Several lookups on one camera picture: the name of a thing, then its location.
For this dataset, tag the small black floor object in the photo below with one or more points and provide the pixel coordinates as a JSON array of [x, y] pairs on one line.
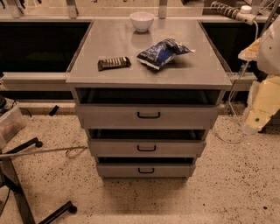
[[54, 110]]

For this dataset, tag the thin metal rod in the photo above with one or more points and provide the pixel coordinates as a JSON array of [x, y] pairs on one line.
[[43, 151]]

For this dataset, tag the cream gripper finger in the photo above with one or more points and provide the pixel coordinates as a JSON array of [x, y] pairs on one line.
[[250, 53], [263, 103]]

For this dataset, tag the white power strip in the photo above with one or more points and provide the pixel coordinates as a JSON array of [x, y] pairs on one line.
[[243, 14]]

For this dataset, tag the grey middle drawer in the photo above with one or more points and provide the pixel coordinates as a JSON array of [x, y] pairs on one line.
[[146, 148]]

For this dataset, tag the blue chip bag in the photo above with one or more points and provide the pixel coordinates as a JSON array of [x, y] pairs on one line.
[[162, 53]]

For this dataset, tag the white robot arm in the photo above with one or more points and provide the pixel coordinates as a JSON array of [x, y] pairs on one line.
[[268, 59]]

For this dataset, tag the grey bottom drawer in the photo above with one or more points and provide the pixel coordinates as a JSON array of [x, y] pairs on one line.
[[145, 170]]

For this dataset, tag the grey drawer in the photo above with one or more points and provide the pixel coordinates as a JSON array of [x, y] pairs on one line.
[[146, 148], [145, 170], [146, 117]]

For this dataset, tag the dark chocolate bar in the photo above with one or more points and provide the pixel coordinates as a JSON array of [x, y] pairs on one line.
[[113, 63]]

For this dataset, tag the grey drawer cabinet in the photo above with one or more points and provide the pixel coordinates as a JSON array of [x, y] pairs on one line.
[[193, 79]]

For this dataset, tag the black rolling stand base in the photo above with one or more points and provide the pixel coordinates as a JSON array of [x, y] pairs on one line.
[[9, 178]]

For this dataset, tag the white ceramic bowl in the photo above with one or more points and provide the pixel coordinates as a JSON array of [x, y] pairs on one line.
[[141, 20]]

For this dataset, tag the grey top drawer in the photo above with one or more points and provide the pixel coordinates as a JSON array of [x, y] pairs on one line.
[[146, 117]]

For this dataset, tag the clear plastic storage bin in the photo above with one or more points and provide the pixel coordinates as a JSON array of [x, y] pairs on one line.
[[11, 122]]

